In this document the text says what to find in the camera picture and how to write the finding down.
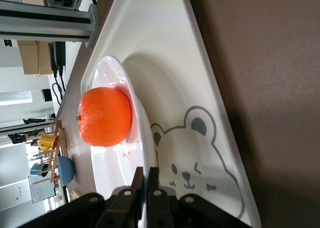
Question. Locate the blue bowl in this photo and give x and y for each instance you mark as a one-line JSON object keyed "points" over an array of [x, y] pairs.
{"points": [[66, 169]]}

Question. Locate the black power adapter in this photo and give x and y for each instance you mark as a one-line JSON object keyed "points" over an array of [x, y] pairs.
{"points": [[59, 54]]}

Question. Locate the teal cup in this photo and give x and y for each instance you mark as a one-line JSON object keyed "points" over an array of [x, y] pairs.
{"points": [[37, 169]]}

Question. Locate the wooden cup rack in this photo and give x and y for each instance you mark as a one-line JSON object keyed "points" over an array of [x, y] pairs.
{"points": [[59, 128]]}

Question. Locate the large cardboard box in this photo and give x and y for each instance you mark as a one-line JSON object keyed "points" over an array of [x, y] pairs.
{"points": [[30, 58]]}

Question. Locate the aluminium camera pole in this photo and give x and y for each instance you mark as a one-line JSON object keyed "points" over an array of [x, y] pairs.
{"points": [[37, 25]]}

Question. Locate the yellow mug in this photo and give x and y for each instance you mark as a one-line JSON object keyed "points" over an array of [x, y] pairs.
{"points": [[48, 141]]}

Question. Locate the white round plate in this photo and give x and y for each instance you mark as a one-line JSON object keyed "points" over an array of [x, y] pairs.
{"points": [[110, 73]]}

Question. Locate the orange fruit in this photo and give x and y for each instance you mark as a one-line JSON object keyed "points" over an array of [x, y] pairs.
{"points": [[105, 116]]}

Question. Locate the cream bear print tray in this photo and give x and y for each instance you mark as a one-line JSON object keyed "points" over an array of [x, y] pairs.
{"points": [[175, 63]]}

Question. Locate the white notice board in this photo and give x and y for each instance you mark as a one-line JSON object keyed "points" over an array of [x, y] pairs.
{"points": [[41, 189]]}

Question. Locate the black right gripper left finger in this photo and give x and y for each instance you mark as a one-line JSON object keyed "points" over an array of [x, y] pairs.
{"points": [[125, 208]]}

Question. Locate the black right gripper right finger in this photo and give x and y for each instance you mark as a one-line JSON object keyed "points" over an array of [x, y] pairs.
{"points": [[157, 208]]}

